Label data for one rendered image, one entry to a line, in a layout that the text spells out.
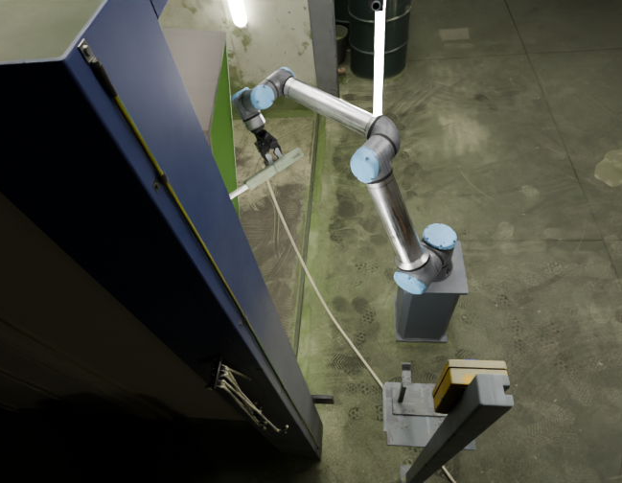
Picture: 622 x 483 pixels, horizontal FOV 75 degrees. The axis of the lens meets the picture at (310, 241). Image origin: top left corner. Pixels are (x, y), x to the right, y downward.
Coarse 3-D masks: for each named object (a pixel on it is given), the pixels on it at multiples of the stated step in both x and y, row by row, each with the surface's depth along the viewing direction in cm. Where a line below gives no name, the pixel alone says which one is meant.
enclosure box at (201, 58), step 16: (176, 32) 160; (192, 32) 161; (208, 32) 162; (224, 32) 163; (176, 48) 154; (192, 48) 155; (208, 48) 156; (224, 48) 169; (176, 64) 148; (192, 64) 149; (208, 64) 150; (224, 64) 175; (192, 80) 143; (208, 80) 144; (224, 80) 181; (192, 96) 138; (208, 96) 139; (224, 96) 188; (208, 112) 134; (224, 112) 195; (208, 128) 130; (224, 128) 203; (224, 144) 211; (224, 160) 220; (224, 176) 230
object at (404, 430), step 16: (400, 384) 159; (416, 384) 159; (432, 384) 158; (400, 416) 153; (416, 416) 152; (432, 416) 152; (400, 432) 150; (416, 432) 149; (432, 432) 148; (464, 448) 144
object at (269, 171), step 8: (288, 152) 190; (296, 152) 189; (272, 160) 196; (280, 160) 187; (288, 160) 188; (296, 160) 190; (264, 168) 188; (272, 168) 186; (280, 168) 187; (256, 176) 184; (264, 176) 185; (248, 184) 183; (256, 184) 184; (240, 192) 183
